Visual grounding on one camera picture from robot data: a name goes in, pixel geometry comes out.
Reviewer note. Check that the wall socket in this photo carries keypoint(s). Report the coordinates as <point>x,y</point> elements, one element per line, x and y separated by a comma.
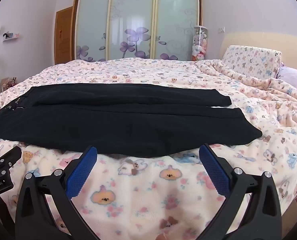
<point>221,29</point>

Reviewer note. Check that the lavender pillow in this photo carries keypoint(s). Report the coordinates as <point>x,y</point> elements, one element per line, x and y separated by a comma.
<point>293,77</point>

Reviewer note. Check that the clear tube of plush toys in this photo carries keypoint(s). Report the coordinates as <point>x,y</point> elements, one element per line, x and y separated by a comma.
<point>199,45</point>

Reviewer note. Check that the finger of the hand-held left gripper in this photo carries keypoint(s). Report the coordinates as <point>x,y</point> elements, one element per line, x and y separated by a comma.
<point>9,158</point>

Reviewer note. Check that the printed fleece blanket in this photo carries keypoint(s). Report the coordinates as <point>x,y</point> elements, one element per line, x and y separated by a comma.
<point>143,192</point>

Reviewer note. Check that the printed pillow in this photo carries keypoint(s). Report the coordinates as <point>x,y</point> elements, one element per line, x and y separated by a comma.
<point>251,60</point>

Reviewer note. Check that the floral sliding wardrobe doors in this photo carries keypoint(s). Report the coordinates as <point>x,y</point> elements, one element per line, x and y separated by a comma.
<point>155,17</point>

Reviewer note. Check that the black pants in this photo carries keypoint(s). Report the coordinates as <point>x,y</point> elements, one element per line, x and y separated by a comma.
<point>113,122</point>

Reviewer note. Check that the cream bed headboard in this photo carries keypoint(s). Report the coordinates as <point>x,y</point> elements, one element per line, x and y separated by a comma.
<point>263,40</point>

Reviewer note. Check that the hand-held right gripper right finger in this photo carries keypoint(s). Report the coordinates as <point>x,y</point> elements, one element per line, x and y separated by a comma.
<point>214,172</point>

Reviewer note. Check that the frosted glass wardrobe door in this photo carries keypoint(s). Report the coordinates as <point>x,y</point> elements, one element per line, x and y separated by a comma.
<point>93,22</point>
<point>132,12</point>
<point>178,17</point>

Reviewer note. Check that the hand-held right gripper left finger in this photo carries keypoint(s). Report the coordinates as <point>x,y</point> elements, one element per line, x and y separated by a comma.
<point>82,172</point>

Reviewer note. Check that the wooden door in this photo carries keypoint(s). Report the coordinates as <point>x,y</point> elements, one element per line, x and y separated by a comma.
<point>63,35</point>

